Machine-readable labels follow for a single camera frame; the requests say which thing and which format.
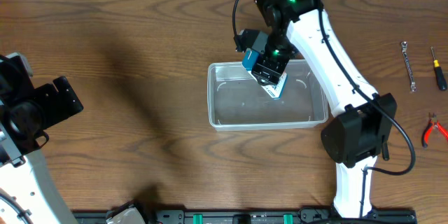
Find black yellow screwdriver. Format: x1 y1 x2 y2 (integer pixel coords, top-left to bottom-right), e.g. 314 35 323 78
430 46 447 91

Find silver wrench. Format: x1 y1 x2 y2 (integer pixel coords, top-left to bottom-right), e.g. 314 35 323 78
400 41 417 92

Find small claw hammer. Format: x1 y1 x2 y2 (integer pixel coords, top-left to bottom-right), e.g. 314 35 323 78
381 141 390 161

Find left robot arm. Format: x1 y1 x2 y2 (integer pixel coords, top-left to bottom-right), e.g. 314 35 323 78
1 52 83 223

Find clear plastic container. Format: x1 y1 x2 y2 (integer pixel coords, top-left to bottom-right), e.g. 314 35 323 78
207 59 329 131

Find red handled pliers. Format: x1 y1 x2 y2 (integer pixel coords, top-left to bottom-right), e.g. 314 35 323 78
421 113 447 148

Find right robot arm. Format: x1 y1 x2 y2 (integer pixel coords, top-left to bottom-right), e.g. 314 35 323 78
251 0 397 218

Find blue white screw box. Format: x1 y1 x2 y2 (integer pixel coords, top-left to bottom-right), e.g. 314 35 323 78
242 50 287 99

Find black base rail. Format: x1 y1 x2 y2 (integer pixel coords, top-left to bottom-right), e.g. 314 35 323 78
71 209 417 224

